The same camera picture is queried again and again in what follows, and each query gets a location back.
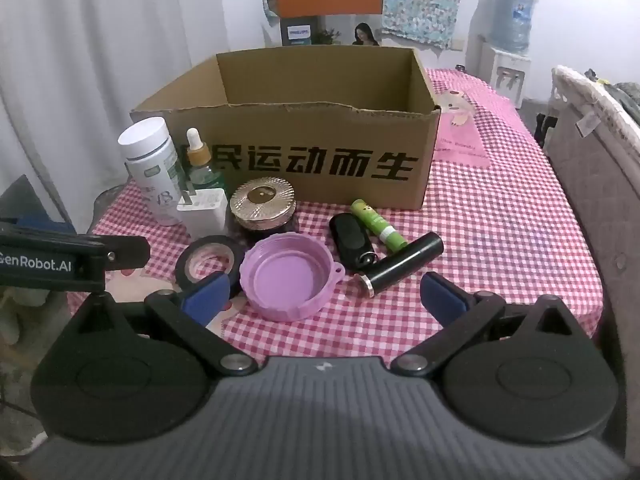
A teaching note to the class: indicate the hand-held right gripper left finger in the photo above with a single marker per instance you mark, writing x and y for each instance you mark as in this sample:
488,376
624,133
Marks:
207,292

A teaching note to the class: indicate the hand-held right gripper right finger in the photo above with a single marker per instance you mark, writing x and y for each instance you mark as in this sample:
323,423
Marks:
442,295

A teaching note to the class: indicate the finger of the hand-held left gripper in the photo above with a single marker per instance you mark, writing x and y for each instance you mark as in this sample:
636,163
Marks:
127,255
42,223

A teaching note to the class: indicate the black cylindrical tube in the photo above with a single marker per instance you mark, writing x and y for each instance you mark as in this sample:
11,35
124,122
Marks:
405,262

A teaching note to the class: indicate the black tape roll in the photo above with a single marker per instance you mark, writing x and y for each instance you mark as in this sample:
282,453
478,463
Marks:
215,241

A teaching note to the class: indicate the pink plastic bowl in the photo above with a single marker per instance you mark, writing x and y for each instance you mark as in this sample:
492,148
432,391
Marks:
285,280

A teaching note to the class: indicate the white charger plug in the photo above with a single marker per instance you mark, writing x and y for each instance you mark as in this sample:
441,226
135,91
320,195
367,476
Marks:
205,212

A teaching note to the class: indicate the white plastic bottle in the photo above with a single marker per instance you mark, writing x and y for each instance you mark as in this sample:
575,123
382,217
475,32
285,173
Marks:
150,160

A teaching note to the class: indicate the green lip balm stick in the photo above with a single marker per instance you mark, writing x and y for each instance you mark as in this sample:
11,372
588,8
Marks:
372,217

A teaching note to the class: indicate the black oval case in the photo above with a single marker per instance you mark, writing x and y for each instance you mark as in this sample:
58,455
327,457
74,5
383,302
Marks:
350,237

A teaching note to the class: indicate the large printed cardboard box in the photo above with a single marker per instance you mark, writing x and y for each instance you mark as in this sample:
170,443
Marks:
300,130

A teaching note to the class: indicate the pink checkered tablecloth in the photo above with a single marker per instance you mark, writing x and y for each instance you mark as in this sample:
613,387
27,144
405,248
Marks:
500,220

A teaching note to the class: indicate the green glass dropper bottle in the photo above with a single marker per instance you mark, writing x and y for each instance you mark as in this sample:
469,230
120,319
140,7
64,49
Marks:
197,152

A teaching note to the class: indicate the white curtain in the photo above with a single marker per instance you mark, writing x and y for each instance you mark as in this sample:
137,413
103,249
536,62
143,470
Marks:
75,60

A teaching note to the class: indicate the grey quilted mattress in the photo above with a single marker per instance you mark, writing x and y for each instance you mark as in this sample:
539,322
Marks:
600,200

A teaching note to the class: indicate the black bag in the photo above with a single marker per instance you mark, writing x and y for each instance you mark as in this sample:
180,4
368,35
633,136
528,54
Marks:
545,127

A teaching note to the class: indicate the white water dispenser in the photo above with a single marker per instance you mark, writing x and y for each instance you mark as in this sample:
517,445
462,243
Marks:
505,67

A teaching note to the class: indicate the grey-green blanket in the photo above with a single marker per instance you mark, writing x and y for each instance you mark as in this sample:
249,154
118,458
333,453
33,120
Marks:
627,97

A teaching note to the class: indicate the blue water jug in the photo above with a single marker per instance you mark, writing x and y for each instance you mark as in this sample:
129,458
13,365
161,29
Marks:
515,20

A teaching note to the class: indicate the floral hanging cloth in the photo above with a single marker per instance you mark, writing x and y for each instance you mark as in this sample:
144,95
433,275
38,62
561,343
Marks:
425,0

